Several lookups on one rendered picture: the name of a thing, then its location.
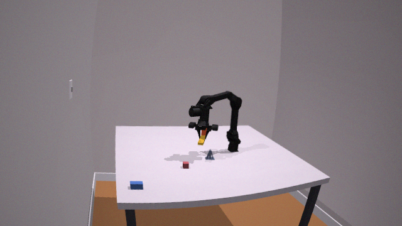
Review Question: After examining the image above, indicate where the yellow bar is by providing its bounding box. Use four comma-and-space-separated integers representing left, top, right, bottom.
198, 128, 207, 145

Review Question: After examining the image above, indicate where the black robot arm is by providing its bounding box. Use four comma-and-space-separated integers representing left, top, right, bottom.
188, 91, 242, 152

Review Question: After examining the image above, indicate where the small pink cube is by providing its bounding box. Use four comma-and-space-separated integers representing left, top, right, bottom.
183, 161, 189, 169

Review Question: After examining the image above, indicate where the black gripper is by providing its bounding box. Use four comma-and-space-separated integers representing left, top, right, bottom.
188, 116, 219, 140

